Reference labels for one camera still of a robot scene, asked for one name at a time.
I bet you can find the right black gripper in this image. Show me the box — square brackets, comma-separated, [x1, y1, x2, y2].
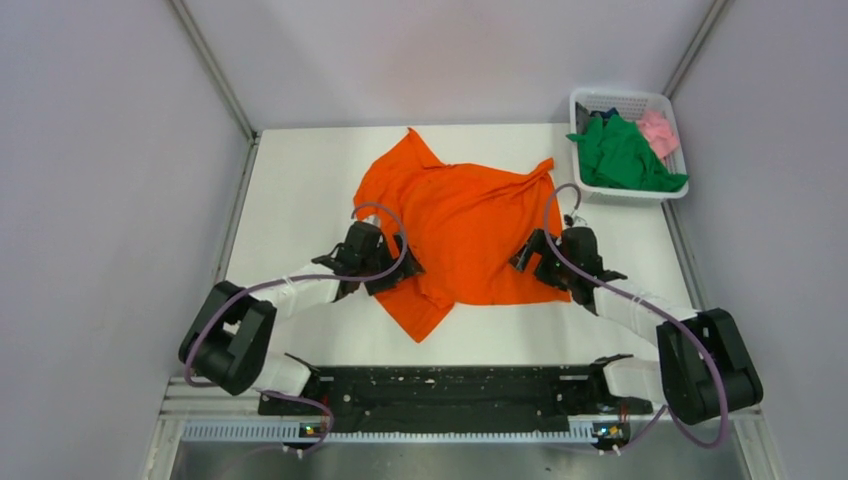
[509, 228, 577, 293]

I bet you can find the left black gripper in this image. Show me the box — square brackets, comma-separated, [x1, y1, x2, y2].
[360, 232, 424, 296]

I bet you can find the orange t shirt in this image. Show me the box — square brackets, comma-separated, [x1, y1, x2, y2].
[353, 130, 571, 343]

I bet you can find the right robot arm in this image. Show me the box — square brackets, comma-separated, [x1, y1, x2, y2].
[510, 225, 764, 425]

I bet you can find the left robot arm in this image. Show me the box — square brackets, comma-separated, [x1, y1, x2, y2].
[178, 221, 424, 414]

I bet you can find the green t shirt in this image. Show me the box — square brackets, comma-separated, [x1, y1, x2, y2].
[567, 115, 689, 193]

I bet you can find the dark blue t shirt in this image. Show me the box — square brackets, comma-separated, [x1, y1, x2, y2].
[590, 108, 619, 121]

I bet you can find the pink t shirt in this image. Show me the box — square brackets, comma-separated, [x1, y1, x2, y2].
[636, 110, 680, 158]

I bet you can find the white plastic basket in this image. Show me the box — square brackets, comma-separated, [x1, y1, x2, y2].
[567, 88, 689, 205]

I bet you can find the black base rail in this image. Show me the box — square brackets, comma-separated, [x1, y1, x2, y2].
[258, 364, 653, 434]

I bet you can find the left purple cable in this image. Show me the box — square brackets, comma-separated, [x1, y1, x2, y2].
[184, 201, 409, 458]

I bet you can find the white cable duct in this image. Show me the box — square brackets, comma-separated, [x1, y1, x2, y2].
[181, 418, 624, 445]

